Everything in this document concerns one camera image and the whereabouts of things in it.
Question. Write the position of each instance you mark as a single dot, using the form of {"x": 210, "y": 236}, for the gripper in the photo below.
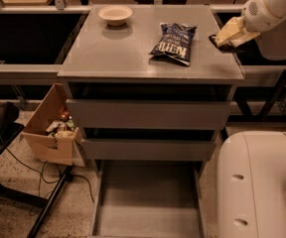
{"x": 259, "y": 15}

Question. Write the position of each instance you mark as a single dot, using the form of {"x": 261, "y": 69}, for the dark rxbar chocolate wrapper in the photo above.
{"x": 226, "y": 48}

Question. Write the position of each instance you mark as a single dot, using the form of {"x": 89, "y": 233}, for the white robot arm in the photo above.
{"x": 251, "y": 165}

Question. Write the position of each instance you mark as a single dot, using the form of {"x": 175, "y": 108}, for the grey drawer cabinet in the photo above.
{"x": 114, "y": 63}

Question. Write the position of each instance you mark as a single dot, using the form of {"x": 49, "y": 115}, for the grey top drawer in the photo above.
{"x": 134, "y": 114}

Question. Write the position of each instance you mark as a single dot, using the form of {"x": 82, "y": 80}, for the grey middle drawer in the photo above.
{"x": 148, "y": 150}

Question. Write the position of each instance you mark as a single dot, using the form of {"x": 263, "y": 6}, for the grey open bottom drawer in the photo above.
{"x": 148, "y": 199}

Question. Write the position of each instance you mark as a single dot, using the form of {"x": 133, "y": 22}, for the dark chair at right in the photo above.
{"x": 262, "y": 96}

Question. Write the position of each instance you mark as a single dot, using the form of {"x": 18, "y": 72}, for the blue kettle chips bag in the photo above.
{"x": 176, "y": 42}

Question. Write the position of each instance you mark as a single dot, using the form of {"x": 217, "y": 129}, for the white bowl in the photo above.
{"x": 116, "y": 15}

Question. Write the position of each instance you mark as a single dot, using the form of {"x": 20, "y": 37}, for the cardboard box with items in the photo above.
{"x": 51, "y": 133}

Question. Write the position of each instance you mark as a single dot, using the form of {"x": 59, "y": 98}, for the black table leg frame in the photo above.
{"x": 43, "y": 204}

